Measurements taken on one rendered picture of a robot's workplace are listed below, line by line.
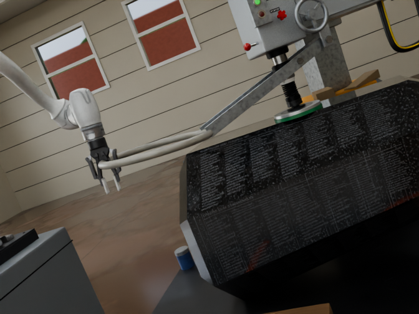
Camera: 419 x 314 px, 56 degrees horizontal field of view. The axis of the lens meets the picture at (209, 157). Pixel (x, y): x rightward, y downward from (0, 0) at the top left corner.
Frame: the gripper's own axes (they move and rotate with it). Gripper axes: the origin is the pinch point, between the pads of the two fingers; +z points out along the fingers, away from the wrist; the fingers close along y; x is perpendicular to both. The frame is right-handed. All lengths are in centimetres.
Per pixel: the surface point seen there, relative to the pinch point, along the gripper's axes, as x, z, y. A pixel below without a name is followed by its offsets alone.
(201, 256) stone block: 1, 42, 27
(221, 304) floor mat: 27, 81, 25
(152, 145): 21.2, -9.2, 17.7
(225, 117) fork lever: 2, -13, 54
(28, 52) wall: 705, -221, -311
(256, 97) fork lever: 6, -17, 69
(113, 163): -20.4, -10.4, 10.2
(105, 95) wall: 682, -85, -175
